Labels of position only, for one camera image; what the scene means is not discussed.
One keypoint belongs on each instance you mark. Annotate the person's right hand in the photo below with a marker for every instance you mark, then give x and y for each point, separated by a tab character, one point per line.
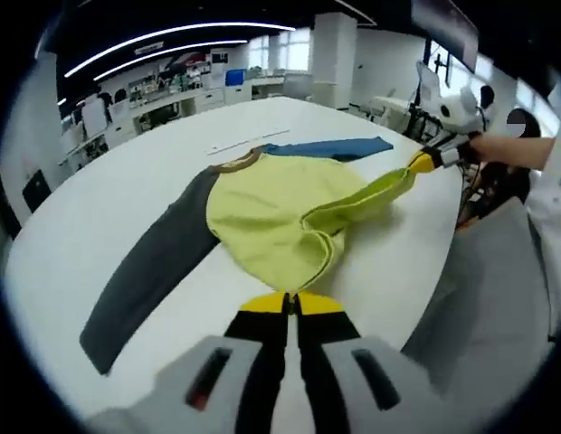
475	148

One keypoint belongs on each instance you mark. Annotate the black tripod stand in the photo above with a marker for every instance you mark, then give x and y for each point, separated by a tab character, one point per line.
421	117

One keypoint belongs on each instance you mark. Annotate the white counter row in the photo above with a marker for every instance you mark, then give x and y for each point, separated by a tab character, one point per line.
181	101

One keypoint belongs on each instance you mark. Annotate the white ceiling air vent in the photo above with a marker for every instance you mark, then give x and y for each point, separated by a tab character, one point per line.
149	48

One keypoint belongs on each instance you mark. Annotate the dark hanging display screen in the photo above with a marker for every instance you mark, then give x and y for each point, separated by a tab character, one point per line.
448	27

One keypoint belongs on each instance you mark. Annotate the black rectangular panel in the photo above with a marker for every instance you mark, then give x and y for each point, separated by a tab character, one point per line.
36	191

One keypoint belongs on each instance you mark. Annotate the yellow garment with dark sleeves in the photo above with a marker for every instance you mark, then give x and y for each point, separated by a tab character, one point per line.
262	203

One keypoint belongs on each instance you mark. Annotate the person's grey trousers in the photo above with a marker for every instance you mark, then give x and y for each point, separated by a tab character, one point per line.
484	307

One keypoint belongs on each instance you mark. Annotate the blue storage box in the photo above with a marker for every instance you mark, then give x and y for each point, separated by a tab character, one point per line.
235	78

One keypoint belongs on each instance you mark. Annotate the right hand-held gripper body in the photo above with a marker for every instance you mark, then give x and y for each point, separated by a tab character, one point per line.
461	113

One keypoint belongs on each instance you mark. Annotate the long ceiling light strip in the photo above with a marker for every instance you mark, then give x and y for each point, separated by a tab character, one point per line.
172	32
172	50

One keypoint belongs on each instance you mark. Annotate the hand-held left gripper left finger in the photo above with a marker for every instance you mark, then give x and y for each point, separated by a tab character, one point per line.
258	361

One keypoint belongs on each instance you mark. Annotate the grey office chair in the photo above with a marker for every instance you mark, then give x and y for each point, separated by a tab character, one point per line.
297	86

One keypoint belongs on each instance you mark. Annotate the curved ceiling track rail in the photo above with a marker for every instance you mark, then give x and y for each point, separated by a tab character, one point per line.
357	12

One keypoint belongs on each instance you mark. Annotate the white side desk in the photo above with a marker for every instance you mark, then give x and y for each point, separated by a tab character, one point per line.
391	110

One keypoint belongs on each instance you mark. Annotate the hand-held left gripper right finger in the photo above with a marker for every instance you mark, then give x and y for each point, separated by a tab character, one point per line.
326	361

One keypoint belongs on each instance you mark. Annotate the white tall cabinet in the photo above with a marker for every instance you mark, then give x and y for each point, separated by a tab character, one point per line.
94	117

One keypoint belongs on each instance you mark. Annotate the white square pillar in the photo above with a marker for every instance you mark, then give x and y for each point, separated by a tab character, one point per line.
335	59

